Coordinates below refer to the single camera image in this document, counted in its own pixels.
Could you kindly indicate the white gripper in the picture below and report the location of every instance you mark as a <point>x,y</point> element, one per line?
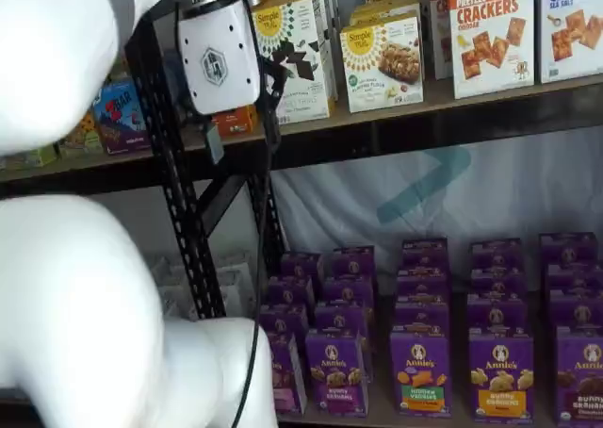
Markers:
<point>219,55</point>

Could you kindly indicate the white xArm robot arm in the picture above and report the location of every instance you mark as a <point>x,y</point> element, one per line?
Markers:
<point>70,305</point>

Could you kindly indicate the orange Revival snack box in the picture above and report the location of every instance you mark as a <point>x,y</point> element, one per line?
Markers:
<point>238,121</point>

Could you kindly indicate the blue Zbar box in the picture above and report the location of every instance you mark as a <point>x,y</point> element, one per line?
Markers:
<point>120,121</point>

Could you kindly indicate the yellow Bobo's box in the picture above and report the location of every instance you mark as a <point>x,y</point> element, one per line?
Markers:
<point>85,138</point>

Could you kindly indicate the green Bobo's box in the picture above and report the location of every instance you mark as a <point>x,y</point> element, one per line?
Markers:
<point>33,159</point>

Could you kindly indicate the purple Annie's box green patch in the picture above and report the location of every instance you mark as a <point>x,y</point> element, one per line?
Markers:
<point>422,284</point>
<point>424,253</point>
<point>421,315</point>
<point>421,376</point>

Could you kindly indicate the orange pretzel crackers box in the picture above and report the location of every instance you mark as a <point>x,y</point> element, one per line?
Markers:
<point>438,22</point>
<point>490,46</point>

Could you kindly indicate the purple Annie's box orange patch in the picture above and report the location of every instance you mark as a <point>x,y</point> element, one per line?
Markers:
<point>497,282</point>
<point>496,253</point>
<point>501,381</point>
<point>497,315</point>

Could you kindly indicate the blue pretzel crackers box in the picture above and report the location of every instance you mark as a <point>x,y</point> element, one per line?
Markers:
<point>572,37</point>

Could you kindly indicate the purple Annie's chocolate grahams box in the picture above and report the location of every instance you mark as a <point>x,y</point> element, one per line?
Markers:
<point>581,381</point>
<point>575,277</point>
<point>567,248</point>
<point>577,310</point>

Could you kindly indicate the black metal shelving rack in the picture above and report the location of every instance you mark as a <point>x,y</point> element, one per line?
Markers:
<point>424,136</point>
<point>132,180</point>

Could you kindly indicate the white backdrop sheet teal logo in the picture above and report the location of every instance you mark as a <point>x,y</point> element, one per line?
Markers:
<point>358,202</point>

